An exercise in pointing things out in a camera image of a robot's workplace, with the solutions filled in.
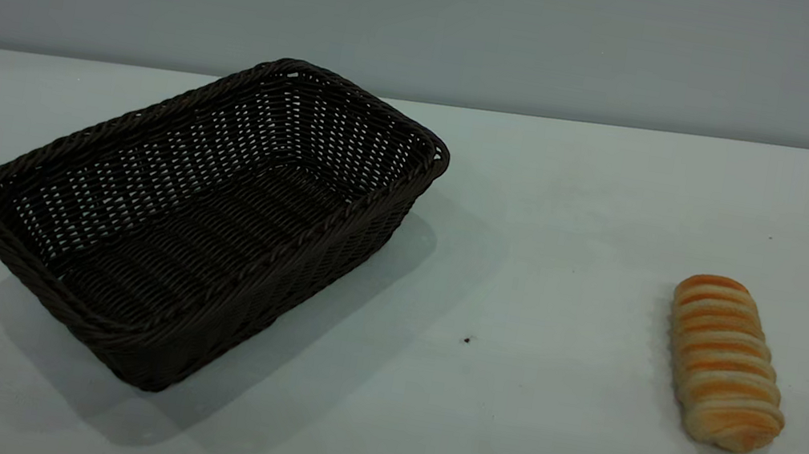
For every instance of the black woven wicker basket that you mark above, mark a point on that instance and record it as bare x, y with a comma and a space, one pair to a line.
209, 229

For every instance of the striped orange bread roll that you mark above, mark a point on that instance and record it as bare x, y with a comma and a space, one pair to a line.
723, 367

